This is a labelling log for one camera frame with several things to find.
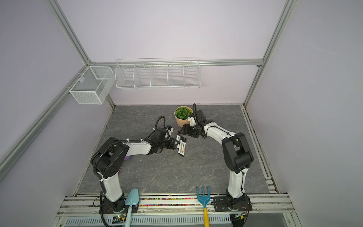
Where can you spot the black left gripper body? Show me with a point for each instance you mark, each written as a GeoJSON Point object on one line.
{"type": "Point", "coordinates": [168, 144]}

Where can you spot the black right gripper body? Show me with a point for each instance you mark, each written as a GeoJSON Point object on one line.
{"type": "Point", "coordinates": [191, 131]}

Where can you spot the white marker pen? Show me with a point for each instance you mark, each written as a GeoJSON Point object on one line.
{"type": "Point", "coordinates": [184, 146]}
{"type": "Point", "coordinates": [180, 145]}
{"type": "Point", "coordinates": [178, 137]}

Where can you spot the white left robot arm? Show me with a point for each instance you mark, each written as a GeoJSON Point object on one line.
{"type": "Point", "coordinates": [107, 162]}

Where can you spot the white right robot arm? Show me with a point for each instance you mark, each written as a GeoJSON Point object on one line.
{"type": "Point", "coordinates": [237, 156]}

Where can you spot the green artificial plant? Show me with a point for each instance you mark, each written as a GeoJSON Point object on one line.
{"type": "Point", "coordinates": [183, 113]}

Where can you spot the pink faceted plant pot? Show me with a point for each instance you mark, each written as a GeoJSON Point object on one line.
{"type": "Point", "coordinates": [180, 122]}

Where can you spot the teal garden trowel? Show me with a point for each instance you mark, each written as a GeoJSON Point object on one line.
{"type": "Point", "coordinates": [132, 200]}

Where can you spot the white mesh basket small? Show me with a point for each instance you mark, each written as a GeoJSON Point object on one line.
{"type": "Point", "coordinates": [93, 86]}

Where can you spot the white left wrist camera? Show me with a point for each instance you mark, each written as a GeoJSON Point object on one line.
{"type": "Point", "coordinates": [170, 129]}

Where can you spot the blue garden fork yellow handle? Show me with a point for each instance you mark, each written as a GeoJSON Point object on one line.
{"type": "Point", "coordinates": [204, 199]}

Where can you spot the white wire basket long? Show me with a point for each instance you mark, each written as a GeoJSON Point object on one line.
{"type": "Point", "coordinates": [158, 73]}

